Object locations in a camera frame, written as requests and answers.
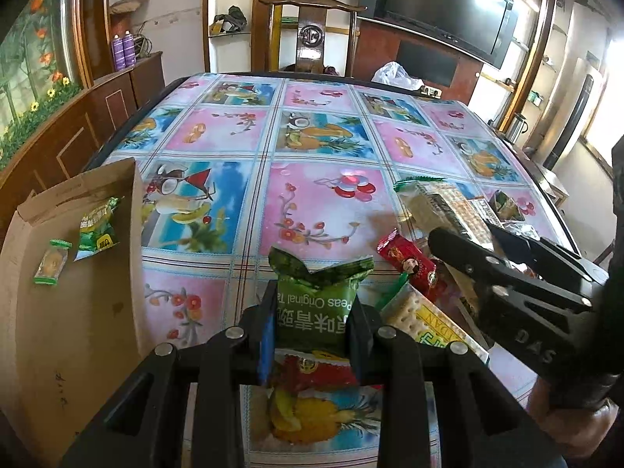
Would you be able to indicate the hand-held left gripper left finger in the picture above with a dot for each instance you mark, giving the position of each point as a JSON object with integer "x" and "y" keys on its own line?
{"x": 267, "y": 331}

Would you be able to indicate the cardboard box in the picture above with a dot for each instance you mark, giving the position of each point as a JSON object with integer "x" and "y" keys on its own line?
{"x": 73, "y": 326}

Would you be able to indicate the person's right hand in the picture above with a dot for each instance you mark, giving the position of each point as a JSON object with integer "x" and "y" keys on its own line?
{"x": 585, "y": 431}

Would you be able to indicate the printed fruit tablecloth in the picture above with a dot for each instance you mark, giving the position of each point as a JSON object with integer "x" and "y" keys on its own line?
{"x": 317, "y": 204}

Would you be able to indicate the black television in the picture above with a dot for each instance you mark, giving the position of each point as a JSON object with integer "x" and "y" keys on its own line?
{"x": 438, "y": 5}

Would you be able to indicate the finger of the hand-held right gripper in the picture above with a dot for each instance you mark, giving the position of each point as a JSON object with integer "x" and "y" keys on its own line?
{"x": 555, "y": 263}
{"x": 463, "y": 263}

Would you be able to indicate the white plastic bag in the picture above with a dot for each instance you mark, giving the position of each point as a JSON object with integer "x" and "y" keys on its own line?
{"x": 395, "y": 75}

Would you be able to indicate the green snack packet yellow label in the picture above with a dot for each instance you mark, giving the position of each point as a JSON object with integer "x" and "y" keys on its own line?
{"x": 95, "y": 234}

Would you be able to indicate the flower wall mural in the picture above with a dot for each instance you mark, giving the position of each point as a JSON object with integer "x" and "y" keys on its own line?
{"x": 29, "y": 58}

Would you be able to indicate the green triangular snack packet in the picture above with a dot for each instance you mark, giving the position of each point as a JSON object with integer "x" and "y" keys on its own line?
{"x": 507, "y": 207}

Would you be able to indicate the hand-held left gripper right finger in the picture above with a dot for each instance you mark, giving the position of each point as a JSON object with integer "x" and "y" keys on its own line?
{"x": 358, "y": 336}

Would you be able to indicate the small round cookie packet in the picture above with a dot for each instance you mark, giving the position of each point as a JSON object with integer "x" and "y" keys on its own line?
{"x": 51, "y": 263}

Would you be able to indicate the black curved post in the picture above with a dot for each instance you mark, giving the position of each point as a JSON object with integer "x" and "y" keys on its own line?
{"x": 575, "y": 117}

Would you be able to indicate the red snack packet gold emblem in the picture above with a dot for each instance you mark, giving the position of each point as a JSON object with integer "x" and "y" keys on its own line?
{"x": 317, "y": 370}

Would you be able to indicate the metal kettle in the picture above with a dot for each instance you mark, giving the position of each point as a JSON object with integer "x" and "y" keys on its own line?
{"x": 517, "y": 129}

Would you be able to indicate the wooden plank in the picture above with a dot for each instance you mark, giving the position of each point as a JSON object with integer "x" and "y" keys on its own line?
{"x": 129, "y": 2}

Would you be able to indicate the power strip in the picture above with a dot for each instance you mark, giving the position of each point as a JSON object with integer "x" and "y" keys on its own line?
{"x": 431, "y": 91}

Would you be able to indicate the green pea snack packet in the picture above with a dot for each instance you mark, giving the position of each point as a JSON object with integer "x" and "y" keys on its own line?
{"x": 312, "y": 307}

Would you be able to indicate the clear cracker packet green end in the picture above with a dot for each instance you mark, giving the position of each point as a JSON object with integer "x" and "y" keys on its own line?
{"x": 438, "y": 204}

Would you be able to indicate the dark green bag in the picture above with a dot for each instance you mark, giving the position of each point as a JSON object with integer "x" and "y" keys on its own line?
{"x": 231, "y": 19}

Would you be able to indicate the yellow cracker packet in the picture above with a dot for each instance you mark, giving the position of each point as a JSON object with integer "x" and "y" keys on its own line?
{"x": 414, "y": 312}

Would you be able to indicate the wooden side table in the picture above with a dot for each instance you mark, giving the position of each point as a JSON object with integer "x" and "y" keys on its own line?
{"x": 548, "y": 175}

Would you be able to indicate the low wooden cabinet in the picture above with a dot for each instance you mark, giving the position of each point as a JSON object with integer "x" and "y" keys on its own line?
{"x": 97, "y": 102}

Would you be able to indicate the red snack packet cartoon face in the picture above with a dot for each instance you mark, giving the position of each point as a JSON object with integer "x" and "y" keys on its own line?
{"x": 407, "y": 263}

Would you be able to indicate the wooden chair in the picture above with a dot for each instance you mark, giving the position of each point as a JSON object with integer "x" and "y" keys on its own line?
{"x": 309, "y": 39}

